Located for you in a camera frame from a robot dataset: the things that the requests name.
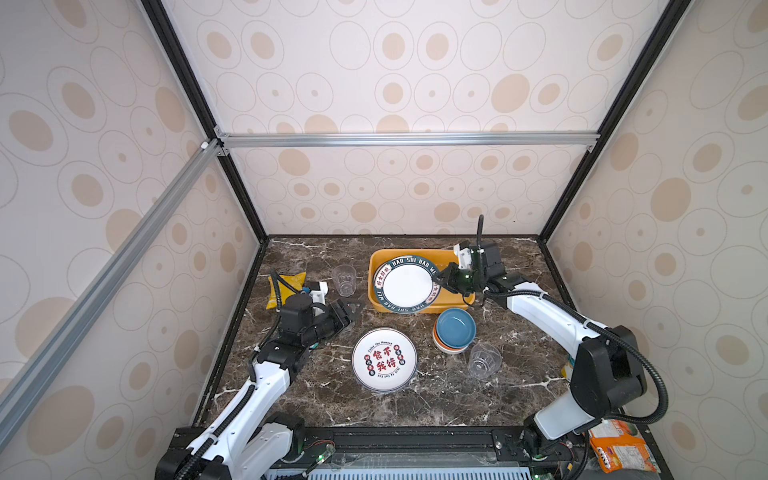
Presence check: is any plate dark green lettered rim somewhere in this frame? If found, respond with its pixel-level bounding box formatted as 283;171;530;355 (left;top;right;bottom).
372;255;442;314

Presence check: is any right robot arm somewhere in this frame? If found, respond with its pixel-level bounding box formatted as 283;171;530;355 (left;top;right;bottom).
433;240;670;444

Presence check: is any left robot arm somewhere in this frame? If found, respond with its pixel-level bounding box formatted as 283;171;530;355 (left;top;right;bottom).
154;291;363;479

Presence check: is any yellow plastic bin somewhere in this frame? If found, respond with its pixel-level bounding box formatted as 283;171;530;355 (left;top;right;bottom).
368;249;476;315

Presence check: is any clear cup near bin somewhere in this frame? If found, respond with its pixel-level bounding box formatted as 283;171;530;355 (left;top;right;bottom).
332;265;357;298

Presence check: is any yellow snack bag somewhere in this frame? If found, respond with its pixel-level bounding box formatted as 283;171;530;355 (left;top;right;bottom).
266;272;306;310

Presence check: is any blue bowl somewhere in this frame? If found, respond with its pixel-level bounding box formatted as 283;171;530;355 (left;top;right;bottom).
434;308;477;348

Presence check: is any orange white bowl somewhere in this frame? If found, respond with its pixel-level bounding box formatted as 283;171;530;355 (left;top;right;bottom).
432;329;467;355

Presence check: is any clear cup right front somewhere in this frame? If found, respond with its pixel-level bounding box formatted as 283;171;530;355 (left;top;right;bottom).
468;342;503;380

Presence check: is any orange snack packet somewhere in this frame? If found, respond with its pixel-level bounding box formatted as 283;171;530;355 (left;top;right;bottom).
589;420;661;474

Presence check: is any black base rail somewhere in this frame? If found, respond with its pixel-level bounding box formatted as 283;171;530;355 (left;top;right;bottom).
173;424;673;480

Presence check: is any horizontal aluminium rail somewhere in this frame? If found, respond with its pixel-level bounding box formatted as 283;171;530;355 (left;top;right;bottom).
219;131;600;150

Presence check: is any diagonal aluminium rail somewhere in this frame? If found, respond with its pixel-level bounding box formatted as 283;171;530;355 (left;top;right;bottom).
1;138;223;449

